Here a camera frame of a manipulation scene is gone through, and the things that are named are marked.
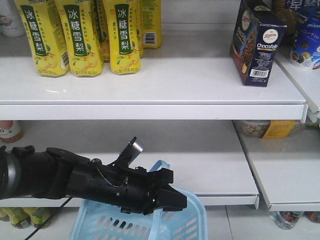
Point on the white store shelving unit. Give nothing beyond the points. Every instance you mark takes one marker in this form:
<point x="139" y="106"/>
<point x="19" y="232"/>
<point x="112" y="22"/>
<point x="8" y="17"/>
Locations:
<point x="180" y="106"/>

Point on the light blue plastic basket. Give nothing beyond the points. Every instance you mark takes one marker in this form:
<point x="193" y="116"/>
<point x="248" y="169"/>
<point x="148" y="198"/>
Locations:
<point x="100" y="221"/>

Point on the clear cookie tub yellow label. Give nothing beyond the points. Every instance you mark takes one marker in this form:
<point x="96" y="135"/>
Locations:
<point x="268" y="129"/>

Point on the green tea bottle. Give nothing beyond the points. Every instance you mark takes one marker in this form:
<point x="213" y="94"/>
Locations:
<point x="38" y="215"/>
<point x="17" y="217"/>

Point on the yellow pear drink bottle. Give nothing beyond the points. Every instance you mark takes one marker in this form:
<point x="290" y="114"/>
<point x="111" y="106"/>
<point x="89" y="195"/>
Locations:
<point x="121" y="16"/>
<point x="80" y="33"/>
<point x="151" y="23"/>
<point x="45" y="34"/>

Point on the brown biscuit pack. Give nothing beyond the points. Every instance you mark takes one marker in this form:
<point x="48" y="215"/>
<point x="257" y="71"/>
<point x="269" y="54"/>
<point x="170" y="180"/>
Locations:
<point x="287" y="12"/>

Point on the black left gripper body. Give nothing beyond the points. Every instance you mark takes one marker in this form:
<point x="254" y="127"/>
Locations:
<point x="134" y="190"/>

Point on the blue white cup snack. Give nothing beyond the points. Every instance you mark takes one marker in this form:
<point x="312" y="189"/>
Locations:
<point x="305" y="51"/>

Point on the peach drink bottle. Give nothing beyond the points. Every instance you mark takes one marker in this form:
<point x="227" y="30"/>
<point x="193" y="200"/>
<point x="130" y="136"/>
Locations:
<point x="10" y="131"/>

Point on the yellow pear drink bottle rear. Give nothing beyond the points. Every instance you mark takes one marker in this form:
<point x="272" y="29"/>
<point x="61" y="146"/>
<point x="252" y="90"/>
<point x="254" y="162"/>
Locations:
<point x="151" y="23"/>

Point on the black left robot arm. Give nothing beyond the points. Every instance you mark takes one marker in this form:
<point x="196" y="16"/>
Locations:
<point x="57" y="173"/>

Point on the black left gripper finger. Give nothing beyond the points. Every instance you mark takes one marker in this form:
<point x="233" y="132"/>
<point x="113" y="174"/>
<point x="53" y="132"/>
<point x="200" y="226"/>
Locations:
<point x="171" y="200"/>

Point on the clear water bottle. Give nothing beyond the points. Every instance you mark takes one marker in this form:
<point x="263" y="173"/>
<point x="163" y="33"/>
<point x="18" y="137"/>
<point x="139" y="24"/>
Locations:
<point x="286" y="220"/>

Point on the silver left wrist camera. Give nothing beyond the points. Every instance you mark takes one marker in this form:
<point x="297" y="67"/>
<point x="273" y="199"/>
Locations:
<point x="130" y="152"/>

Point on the Chocofello cookie box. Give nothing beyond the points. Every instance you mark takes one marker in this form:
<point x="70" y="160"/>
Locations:
<point x="257" y="35"/>

